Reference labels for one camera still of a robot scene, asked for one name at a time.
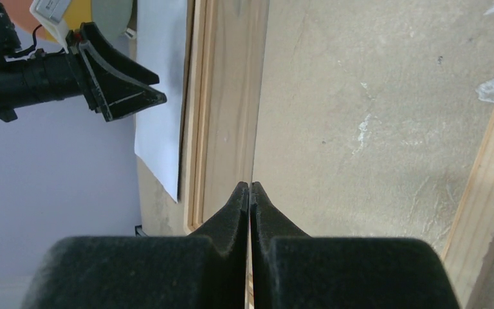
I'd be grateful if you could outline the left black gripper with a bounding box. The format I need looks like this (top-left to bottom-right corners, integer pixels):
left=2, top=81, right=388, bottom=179
left=0, top=22, right=167, bottom=122

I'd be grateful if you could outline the glossy printed photo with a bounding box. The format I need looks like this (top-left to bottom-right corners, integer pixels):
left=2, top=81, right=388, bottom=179
left=133, top=0, right=188, bottom=204

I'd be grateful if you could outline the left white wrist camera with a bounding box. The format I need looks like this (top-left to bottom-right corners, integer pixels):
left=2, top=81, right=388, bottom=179
left=30, top=0, right=71, bottom=53

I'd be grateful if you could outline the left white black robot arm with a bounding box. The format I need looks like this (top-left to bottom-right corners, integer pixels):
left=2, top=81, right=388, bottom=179
left=0, top=1, right=167, bottom=122

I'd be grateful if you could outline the white cylindrical drum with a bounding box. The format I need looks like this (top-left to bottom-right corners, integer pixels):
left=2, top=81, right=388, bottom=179
left=1, top=0, right=136, bottom=41

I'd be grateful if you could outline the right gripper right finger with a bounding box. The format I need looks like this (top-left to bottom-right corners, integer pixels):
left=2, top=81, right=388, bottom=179
left=249, top=182, right=459, bottom=308

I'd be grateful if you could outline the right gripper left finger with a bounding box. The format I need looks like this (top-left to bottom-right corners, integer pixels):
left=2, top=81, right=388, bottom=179
left=21, top=182, right=248, bottom=308

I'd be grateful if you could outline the wooden picture frame with glass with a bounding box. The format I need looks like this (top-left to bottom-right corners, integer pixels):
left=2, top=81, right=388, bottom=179
left=178, top=0, right=494, bottom=309

